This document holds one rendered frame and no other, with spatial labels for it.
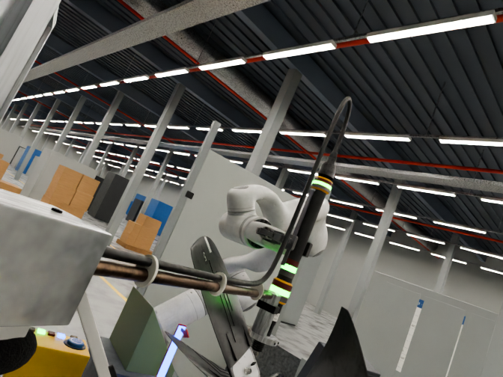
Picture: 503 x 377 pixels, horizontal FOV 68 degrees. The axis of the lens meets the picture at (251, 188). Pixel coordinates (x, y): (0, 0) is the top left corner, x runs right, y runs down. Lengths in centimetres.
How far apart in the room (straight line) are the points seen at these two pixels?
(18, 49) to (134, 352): 129
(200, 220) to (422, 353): 505
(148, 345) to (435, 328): 590
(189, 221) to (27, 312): 238
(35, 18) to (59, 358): 91
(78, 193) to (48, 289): 864
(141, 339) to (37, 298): 116
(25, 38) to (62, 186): 861
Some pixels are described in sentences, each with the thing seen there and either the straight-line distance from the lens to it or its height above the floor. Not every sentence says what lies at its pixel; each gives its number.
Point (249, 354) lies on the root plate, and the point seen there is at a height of 127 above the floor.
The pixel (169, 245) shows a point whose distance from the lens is 262.
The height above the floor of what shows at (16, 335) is 134.
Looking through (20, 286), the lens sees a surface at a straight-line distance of 27.
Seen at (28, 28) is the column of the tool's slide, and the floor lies 151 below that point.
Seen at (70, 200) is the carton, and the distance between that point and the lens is 891.
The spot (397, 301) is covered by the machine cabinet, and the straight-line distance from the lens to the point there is 721.
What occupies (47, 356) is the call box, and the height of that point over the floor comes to 105.
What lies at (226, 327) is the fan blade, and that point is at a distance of 72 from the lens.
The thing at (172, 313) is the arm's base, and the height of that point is 113.
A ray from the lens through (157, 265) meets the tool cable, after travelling 40.
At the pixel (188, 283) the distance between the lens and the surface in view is 47.
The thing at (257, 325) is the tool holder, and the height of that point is 132.
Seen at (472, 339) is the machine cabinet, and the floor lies 156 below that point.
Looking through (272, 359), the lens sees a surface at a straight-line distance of 281.
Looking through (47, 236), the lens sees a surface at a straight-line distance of 26.
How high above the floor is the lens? 145
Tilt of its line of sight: 9 degrees up
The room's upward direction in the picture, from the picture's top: 23 degrees clockwise
